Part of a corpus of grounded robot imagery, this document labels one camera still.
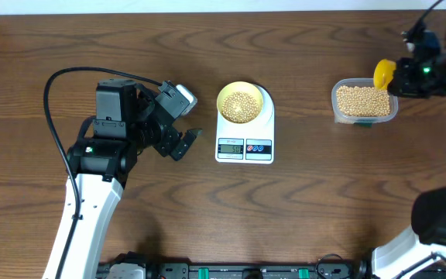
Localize yellow measuring scoop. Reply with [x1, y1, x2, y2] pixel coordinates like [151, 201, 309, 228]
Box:
[373, 59, 396, 90]

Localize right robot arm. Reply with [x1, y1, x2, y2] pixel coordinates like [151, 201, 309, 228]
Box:
[359, 8, 446, 278]

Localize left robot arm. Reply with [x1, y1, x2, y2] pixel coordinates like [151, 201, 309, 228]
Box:
[43, 79, 201, 278]

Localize soybeans in bowl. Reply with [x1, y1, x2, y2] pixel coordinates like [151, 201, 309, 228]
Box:
[221, 91, 261, 123]

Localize pale yellow bowl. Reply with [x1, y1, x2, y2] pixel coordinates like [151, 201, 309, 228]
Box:
[217, 81, 264, 120]

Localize white digital kitchen scale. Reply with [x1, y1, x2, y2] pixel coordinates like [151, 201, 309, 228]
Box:
[214, 84, 275, 164]

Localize clear plastic container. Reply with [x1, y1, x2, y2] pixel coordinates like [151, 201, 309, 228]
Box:
[331, 78, 399, 125]

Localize soybeans in container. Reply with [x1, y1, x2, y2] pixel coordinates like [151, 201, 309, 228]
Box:
[336, 86, 390, 117]

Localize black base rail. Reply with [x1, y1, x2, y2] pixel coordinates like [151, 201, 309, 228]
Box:
[94, 252, 375, 279]

